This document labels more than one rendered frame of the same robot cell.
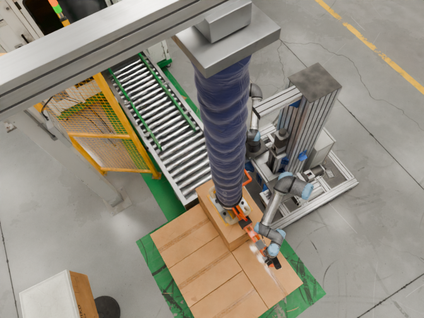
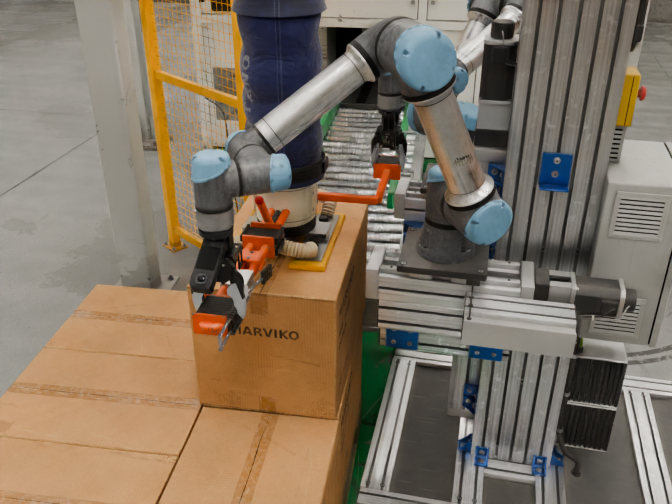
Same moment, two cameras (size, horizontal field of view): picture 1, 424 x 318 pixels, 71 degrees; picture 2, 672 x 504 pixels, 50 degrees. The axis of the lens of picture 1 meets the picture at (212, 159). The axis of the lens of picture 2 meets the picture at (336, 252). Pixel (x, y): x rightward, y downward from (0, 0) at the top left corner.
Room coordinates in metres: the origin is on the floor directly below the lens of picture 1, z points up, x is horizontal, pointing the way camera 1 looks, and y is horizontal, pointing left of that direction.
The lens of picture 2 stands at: (-0.62, -1.22, 1.92)
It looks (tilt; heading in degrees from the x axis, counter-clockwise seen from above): 29 degrees down; 33
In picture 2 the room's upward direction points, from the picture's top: straight up
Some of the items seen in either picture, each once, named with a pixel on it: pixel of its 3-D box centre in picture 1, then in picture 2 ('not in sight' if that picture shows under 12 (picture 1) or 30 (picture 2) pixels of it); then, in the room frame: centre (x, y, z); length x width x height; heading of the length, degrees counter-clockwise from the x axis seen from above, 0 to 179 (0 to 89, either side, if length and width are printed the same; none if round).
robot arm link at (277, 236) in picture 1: (276, 236); (259, 171); (0.43, -0.36, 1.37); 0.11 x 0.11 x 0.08; 53
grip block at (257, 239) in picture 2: (245, 222); (262, 239); (0.64, -0.19, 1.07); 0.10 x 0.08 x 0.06; 112
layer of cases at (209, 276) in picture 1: (223, 260); (176, 453); (0.47, 0.06, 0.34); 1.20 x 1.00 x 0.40; 24
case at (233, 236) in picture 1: (230, 210); (289, 297); (0.87, -0.09, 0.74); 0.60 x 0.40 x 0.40; 22
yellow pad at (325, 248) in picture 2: (238, 197); (318, 235); (0.91, -0.18, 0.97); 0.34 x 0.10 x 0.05; 22
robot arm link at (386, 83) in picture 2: not in sight; (391, 74); (1.23, -0.23, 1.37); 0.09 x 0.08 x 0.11; 163
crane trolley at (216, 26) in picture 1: (217, 12); not in sight; (0.87, -0.10, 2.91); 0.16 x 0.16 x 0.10; 24
